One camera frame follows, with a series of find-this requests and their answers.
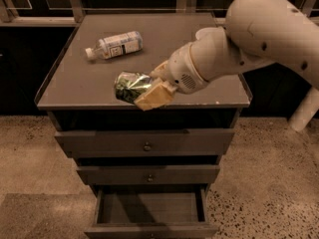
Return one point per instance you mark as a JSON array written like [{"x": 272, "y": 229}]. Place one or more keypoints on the metal railing frame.
[{"x": 83, "y": 4}]

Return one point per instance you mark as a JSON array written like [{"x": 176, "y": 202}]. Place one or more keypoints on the grey drawer cabinet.
[{"x": 78, "y": 94}]

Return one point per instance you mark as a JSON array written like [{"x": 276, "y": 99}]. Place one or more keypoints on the grey drawer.
[
  {"x": 149, "y": 174},
  {"x": 138, "y": 143},
  {"x": 151, "y": 212}
]

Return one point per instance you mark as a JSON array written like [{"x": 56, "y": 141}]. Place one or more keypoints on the grey bottom drawer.
[{"x": 151, "y": 212}]

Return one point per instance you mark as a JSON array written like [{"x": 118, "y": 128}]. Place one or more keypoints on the white cylindrical post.
[{"x": 305, "y": 111}]

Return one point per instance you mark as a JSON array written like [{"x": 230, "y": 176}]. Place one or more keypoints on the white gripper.
[{"x": 181, "y": 70}]

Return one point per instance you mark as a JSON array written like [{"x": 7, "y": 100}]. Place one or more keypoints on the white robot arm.
[{"x": 256, "y": 33}]

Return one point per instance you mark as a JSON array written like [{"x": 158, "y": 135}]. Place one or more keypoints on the crushed green can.
[{"x": 129, "y": 86}]

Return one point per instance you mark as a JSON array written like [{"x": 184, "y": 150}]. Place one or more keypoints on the grey middle drawer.
[{"x": 149, "y": 174}]

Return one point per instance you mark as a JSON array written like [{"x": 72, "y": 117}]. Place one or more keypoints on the clear plastic bottle white label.
[{"x": 115, "y": 46}]

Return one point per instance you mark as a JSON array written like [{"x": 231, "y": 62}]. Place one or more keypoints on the grey top drawer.
[{"x": 138, "y": 143}]

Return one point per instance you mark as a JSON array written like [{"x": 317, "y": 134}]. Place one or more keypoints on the white ceramic bowl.
[{"x": 204, "y": 33}]

